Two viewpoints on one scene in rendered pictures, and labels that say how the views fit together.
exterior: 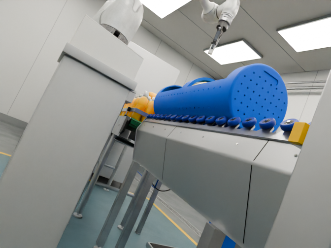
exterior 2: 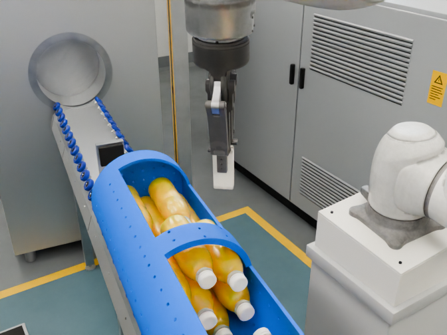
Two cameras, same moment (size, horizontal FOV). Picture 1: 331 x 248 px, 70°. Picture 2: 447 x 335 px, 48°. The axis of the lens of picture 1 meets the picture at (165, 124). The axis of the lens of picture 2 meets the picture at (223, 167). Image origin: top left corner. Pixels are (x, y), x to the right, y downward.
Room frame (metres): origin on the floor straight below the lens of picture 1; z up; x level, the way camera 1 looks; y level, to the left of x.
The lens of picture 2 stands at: (2.17, -0.12, 1.88)
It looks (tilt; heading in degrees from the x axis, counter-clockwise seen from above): 28 degrees down; 177
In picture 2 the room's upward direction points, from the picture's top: straight up
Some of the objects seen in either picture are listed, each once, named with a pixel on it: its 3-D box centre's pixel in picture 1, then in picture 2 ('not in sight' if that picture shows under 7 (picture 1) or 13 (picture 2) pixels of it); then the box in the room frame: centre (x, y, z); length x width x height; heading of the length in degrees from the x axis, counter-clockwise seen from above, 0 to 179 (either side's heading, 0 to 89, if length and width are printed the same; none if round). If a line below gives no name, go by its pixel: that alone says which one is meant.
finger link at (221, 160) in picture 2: not in sight; (221, 159); (1.53, -0.08, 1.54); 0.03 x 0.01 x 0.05; 168
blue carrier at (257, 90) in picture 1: (202, 104); (190, 283); (1.27, -0.14, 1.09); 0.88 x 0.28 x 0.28; 20
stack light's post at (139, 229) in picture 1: (162, 176); not in sight; (2.23, -0.17, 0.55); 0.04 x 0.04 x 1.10; 20
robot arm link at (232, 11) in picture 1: (229, 8); not in sight; (1.53, -0.08, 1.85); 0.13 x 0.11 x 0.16; 37
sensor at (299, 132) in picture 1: (308, 138); not in sight; (0.50, -0.29, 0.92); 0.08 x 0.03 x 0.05; 110
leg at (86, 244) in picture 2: not in sight; (83, 222); (-0.14, -0.74, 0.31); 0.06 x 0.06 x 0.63; 20
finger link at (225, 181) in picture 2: not in sight; (223, 168); (1.51, -0.08, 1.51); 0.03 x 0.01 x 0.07; 78
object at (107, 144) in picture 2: not in sight; (112, 161); (0.49, -0.43, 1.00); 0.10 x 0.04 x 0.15; 110
